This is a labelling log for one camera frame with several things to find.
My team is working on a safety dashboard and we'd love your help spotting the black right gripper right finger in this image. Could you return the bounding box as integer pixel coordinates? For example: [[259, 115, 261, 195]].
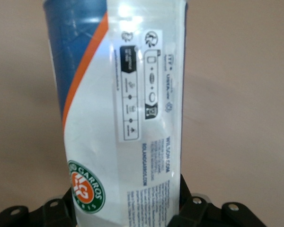
[[177, 174, 267, 227]]

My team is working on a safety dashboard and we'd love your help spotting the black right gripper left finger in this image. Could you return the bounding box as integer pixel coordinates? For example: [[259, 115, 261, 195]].
[[0, 189, 79, 227]]

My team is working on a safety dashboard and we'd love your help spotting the white blue tennis ball can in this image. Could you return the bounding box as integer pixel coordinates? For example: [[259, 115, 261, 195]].
[[43, 0, 188, 227]]

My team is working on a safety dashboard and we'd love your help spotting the brown table mat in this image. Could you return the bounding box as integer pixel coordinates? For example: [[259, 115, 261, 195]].
[[0, 0, 284, 227]]

